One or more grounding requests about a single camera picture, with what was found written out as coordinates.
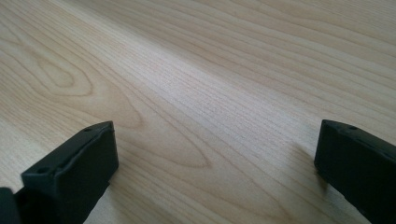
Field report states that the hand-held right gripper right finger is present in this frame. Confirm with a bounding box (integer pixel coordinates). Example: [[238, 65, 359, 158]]
[[313, 119, 396, 224]]

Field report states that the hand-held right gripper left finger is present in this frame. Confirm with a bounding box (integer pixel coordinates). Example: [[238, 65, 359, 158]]
[[14, 120, 120, 224]]

